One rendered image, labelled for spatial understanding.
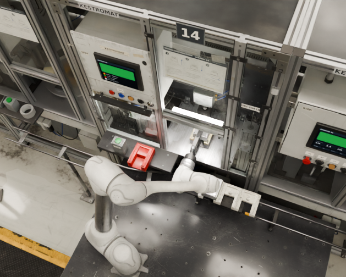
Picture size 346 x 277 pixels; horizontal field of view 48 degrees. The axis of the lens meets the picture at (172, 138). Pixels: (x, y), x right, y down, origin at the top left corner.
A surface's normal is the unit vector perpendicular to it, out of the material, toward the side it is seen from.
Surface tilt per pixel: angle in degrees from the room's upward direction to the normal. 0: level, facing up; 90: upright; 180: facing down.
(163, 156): 0
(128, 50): 90
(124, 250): 6
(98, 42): 90
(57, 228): 0
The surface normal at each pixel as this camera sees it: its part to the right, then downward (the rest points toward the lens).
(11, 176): -0.05, -0.51
